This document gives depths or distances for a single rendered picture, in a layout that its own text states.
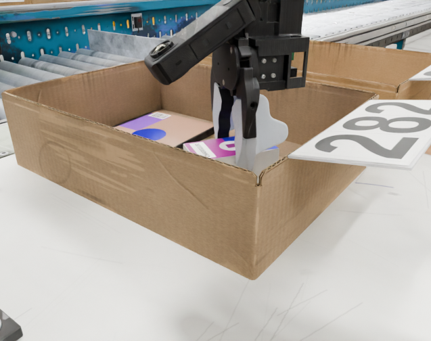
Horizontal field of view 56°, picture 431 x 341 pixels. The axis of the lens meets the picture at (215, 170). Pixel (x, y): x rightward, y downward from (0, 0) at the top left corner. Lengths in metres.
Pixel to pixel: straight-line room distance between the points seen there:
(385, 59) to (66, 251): 0.69
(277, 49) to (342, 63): 0.49
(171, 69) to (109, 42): 1.00
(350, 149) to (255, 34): 0.17
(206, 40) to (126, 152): 0.13
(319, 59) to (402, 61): 0.17
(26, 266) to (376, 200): 0.37
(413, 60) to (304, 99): 0.33
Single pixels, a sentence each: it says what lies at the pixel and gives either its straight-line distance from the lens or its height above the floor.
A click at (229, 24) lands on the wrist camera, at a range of 0.41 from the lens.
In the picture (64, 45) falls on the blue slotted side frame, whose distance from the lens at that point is 1.49.
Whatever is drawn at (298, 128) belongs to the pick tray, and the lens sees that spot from 0.60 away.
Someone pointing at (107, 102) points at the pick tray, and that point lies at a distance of 0.67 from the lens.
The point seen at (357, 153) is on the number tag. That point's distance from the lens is 0.32.
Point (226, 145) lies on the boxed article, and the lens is 0.48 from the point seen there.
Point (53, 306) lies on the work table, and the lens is 0.36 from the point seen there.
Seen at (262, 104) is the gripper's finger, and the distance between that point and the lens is 0.44.
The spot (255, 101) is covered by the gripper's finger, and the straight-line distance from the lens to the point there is 0.41.
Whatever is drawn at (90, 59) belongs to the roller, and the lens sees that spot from 1.30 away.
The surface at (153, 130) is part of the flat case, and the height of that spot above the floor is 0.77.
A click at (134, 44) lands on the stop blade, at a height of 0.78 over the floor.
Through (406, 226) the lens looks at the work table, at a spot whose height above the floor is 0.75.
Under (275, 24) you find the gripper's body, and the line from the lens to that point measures 0.45.
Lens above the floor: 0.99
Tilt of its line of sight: 26 degrees down
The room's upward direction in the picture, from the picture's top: straight up
